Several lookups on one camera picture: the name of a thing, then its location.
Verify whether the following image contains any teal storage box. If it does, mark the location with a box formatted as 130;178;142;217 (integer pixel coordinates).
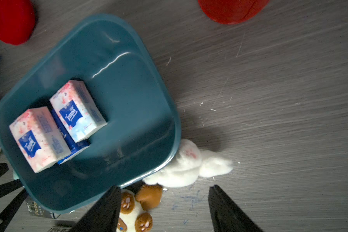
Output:
0;14;181;214

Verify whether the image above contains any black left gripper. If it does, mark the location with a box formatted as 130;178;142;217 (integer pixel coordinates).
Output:
0;179;28;232

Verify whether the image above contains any blue white tissue pack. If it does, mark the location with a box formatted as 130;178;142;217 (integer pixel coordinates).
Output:
50;109;90;165

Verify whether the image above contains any red plush apple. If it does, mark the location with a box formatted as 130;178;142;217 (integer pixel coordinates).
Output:
0;0;36;45

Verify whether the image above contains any black packet centre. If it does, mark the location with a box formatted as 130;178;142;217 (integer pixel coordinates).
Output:
25;196;60;219

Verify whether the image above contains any white plush toy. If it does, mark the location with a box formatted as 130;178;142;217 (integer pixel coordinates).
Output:
143;139;234;188

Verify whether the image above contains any pink Tempo tissue pack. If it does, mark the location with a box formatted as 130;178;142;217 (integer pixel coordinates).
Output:
50;80;107;143
9;106;71;173

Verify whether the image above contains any brown white plush dog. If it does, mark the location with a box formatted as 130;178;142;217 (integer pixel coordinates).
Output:
116;184;163;232

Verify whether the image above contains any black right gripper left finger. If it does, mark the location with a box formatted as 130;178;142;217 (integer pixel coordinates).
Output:
70;186;122;232

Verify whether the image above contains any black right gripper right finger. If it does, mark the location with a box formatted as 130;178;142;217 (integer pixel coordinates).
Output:
208;185;263;232

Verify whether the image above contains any red cup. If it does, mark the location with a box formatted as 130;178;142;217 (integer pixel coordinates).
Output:
198;0;270;25

